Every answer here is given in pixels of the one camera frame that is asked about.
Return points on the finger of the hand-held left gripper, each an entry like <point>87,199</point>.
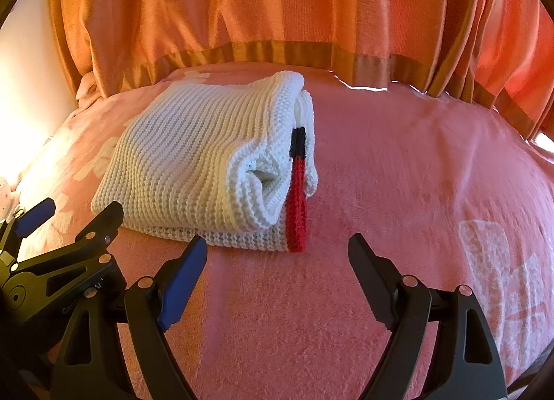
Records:
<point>34,216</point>
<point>101,227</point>

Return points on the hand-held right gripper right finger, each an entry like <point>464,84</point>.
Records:
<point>375,287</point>

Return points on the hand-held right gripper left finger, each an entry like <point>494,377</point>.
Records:
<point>181,287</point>

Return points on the white knit sweater red stripe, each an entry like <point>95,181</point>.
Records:
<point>181,157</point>

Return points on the white floral cloth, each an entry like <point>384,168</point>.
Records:
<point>7,192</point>

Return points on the pink floral blanket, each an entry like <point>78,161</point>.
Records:
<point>389,175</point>

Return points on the orange curtain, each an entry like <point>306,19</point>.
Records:
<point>281,2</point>

